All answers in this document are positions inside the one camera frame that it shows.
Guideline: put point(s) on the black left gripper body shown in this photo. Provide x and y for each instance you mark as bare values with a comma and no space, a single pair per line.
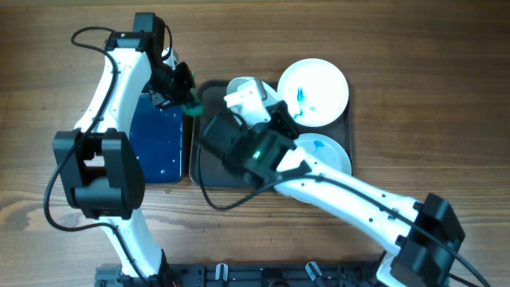
166,88

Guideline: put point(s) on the white plate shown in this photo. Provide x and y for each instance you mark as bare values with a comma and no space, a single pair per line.
245,95
326,150
315,91

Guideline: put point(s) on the green yellow sponge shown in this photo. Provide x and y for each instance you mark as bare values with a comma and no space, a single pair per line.
193,106

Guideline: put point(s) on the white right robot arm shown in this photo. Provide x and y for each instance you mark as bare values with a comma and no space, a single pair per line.
420,239

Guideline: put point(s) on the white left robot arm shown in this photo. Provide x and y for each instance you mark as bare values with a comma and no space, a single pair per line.
96,163

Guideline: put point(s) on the grey metal tray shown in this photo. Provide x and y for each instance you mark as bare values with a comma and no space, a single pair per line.
213,174

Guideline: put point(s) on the black water tray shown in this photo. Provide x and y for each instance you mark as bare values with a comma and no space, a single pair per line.
156,136

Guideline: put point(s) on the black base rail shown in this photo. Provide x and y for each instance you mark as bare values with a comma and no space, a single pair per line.
350,274

